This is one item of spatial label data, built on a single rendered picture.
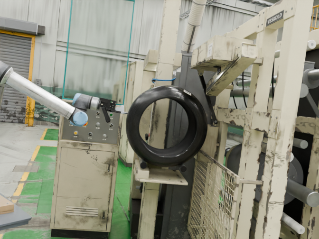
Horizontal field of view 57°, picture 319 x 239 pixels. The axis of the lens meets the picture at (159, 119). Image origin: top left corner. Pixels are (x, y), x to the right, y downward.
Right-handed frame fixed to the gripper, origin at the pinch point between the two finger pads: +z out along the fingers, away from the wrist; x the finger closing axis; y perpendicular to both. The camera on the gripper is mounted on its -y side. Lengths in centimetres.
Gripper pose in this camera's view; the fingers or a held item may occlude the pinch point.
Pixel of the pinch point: (126, 114)
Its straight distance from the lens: 207.3
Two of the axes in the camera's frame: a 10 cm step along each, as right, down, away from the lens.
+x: -1.1, -0.8, 9.9
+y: 2.3, -9.7, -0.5
